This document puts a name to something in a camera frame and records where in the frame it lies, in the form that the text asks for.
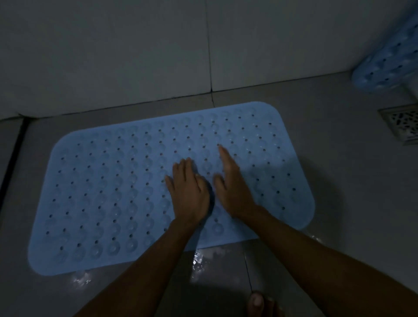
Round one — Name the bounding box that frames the person's left hand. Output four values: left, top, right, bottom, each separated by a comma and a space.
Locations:
164, 157, 211, 226

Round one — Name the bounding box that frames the person's right forearm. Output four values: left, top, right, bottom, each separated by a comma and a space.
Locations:
246, 206, 418, 317

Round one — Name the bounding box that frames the person's left forearm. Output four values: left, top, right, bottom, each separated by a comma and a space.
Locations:
73, 218, 196, 317

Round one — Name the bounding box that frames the square metal floor drain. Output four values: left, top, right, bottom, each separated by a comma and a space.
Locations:
378, 103, 418, 145

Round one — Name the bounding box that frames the blue bath mat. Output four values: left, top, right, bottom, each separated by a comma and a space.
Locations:
351, 12, 418, 94
27, 101, 316, 277

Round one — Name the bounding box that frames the person's foot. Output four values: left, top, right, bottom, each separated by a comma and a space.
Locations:
246, 291, 285, 317

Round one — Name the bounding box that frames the person's right hand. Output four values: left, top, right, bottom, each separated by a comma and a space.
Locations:
212, 144, 263, 220

